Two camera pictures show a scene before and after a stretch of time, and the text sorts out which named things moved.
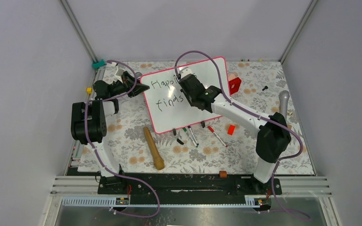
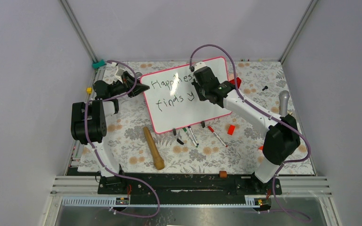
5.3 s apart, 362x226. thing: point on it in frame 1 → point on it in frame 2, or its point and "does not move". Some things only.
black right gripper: [186, 95] → [197, 85]
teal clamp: [96, 65] does not move
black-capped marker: [189, 127] does not move
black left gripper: [129, 82] does not move
